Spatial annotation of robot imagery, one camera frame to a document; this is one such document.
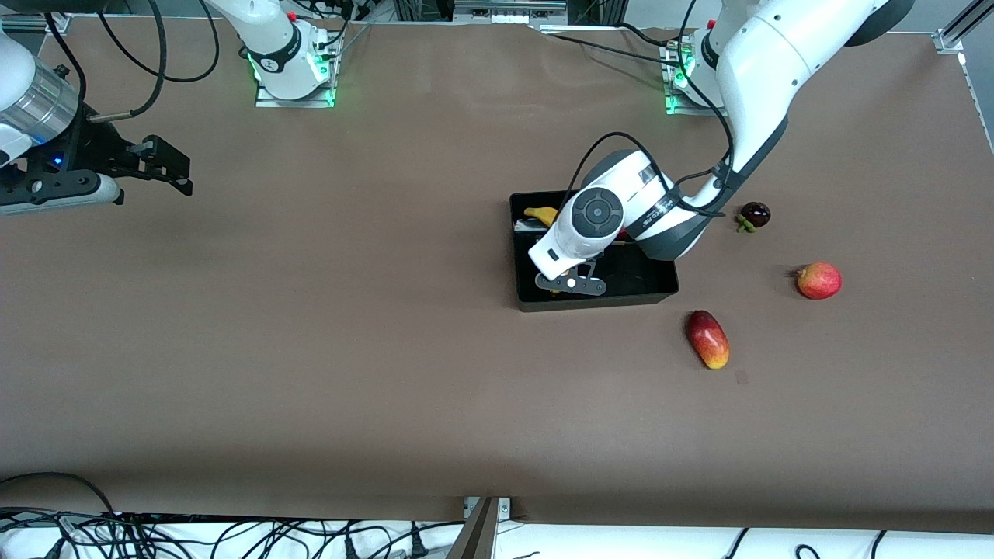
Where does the dark angled pole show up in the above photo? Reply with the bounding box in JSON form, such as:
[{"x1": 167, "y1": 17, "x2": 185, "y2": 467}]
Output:
[{"x1": 447, "y1": 497, "x2": 499, "y2": 559}]

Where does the black cable on table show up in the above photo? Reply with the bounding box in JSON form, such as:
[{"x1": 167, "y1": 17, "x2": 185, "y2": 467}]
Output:
[
  {"x1": 617, "y1": 22, "x2": 684, "y2": 46},
  {"x1": 542, "y1": 31, "x2": 672, "y2": 64}
]

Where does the aluminium frame rail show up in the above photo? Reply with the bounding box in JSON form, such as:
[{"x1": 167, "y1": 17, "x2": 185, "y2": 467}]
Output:
[{"x1": 934, "y1": 0, "x2": 994, "y2": 152}]

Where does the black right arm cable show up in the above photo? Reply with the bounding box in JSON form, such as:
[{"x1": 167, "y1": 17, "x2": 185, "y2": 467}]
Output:
[{"x1": 85, "y1": 0, "x2": 222, "y2": 123}]

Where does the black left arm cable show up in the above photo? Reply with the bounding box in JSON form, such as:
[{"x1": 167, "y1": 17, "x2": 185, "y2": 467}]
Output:
[{"x1": 569, "y1": 0, "x2": 737, "y2": 218}]

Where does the black arched floor cable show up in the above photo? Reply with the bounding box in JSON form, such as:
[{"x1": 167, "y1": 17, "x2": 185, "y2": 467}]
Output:
[{"x1": 0, "y1": 471, "x2": 117, "y2": 517}]

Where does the black plastic box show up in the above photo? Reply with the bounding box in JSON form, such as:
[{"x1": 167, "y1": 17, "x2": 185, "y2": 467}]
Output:
[{"x1": 509, "y1": 190, "x2": 680, "y2": 313}]

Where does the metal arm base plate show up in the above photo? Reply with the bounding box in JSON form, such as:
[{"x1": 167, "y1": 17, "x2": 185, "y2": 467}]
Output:
[
  {"x1": 255, "y1": 78, "x2": 336, "y2": 109},
  {"x1": 665, "y1": 87, "x2": 748, "y2": 117}
]

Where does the tangle of black cables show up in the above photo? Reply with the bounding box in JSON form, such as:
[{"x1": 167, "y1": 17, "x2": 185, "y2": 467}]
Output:
[{"x1": 0, "y1": 509, "x2": 467, "y2": 559}]

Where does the dark purple mangosteen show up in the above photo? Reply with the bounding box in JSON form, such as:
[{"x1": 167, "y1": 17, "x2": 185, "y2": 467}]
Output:
[{"x1": 735, "y1": 201, "x2": 772, "y2": 234}]

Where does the red apple on right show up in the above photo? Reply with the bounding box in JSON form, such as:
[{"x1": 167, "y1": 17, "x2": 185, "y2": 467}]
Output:
[{"x1": 795, "y1": 262, "x2": 843, "y2": 300}]

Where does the grey power strip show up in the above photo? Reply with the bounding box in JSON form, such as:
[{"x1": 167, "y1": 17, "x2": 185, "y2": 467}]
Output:
[{"x1": 453, "y1": 0, "x2": 569, "y2": 26}]

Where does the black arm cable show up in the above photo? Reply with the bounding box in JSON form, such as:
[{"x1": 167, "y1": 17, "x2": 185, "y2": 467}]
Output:
[
  {"x1": 85, "y1": 0, "x2": 222, "y2": 123},
  {"x1": 569, "y1": 0, "x2": 737, "y2": 218}
]

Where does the red yellow mango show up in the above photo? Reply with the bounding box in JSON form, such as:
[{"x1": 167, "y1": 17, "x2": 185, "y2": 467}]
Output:
[{"x1": 686, "y1": 310, "x2": 731, "y2": 370}]

